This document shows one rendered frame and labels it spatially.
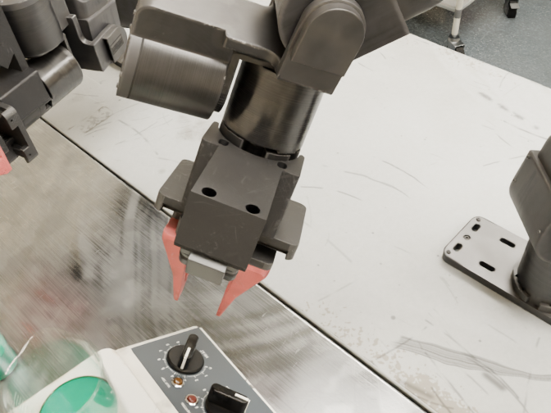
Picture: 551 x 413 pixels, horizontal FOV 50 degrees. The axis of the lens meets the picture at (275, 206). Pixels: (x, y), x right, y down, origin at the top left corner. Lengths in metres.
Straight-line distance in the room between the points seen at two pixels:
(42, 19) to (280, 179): 0.35
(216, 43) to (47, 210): 0.45
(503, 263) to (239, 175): 0.36
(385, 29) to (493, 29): 2.43
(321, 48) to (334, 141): 0.44
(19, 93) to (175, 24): 0.32
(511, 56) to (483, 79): 1.74
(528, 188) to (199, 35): 0.30
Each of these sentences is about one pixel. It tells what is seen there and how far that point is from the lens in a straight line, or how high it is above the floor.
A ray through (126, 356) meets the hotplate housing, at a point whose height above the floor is 0.97.
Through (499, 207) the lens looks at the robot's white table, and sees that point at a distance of 0.71.
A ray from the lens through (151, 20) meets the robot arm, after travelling 0.35.
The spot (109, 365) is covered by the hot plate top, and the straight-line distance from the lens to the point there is 0.50.
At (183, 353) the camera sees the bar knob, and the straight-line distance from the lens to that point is 0.51.
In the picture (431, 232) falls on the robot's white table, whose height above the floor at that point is 0.90.
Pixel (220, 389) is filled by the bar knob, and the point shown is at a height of 0.97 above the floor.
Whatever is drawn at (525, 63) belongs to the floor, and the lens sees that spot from 2.59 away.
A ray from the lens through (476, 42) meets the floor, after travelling 2.68.
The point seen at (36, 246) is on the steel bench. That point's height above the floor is 0.90.
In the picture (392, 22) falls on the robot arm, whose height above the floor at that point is 1.23.
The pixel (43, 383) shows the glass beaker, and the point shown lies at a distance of 0.46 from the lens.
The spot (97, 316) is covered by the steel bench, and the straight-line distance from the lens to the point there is 0.64.
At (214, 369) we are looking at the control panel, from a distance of 0.53.
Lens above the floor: 1.40
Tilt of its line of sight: 47 degrees down
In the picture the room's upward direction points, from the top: 6 degrees counter-clockwise
